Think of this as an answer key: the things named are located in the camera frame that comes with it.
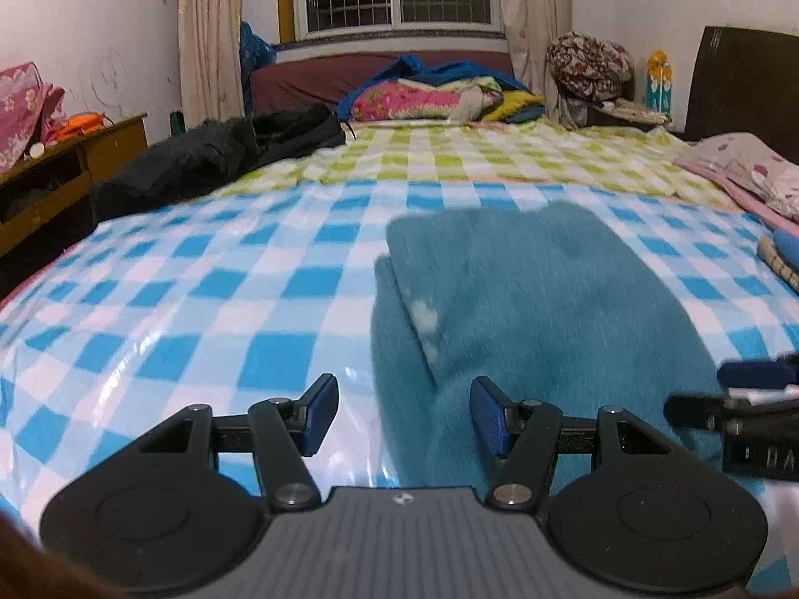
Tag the pile of colourful bedding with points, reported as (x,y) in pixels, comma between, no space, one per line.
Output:
(437,70)

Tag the wooden desk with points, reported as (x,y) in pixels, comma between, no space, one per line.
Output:
(75,175)

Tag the green bottle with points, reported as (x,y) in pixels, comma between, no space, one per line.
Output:
(177,123)

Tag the yellow blue bottle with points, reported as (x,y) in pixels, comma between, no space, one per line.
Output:
(660,84)

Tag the pink floral cloth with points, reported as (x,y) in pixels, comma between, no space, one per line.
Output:
(25,106)

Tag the pink floral quilt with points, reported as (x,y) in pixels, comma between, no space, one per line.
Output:
(406,100)

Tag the green checked bed sheet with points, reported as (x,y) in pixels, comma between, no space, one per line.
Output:
(499,150)

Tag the black jacket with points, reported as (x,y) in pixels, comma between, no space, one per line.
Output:
(206,156)

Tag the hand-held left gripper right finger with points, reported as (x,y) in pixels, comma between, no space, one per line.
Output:
(487,415)

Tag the dark side table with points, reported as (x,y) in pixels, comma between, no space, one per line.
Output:
(618,117)

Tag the striped folded cloth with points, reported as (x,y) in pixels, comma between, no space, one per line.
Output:
(783,256)

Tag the blue checked bed sheet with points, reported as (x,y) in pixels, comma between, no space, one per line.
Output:
(187,299)

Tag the orange cloth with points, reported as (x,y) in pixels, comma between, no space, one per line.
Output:
(78,126)

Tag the pink printed pillow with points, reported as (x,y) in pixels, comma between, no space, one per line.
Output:
(749,168)

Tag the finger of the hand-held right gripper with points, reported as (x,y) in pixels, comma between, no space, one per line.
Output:
(699,410)
(755,374)

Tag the floral cloth bundle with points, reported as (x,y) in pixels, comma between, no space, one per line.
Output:
(590,62)

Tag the beige curtain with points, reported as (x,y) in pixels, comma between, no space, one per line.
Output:
(209,37)
(537,19)

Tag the dark wooden headboard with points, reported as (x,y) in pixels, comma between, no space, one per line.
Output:
(743,87)

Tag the yellow cloth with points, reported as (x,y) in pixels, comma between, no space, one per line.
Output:
(521,103)

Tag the maroon bed headboard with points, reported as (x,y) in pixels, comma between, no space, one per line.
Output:
(306,78)

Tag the grey cloth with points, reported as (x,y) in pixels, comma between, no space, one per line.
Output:
(474,103)

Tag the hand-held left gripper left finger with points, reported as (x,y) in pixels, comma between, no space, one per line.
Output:
(321,415)

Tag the blue patterned bag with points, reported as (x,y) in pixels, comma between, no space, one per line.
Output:
(254,50)

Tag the teal fleece garment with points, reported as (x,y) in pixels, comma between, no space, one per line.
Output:
(549,299)

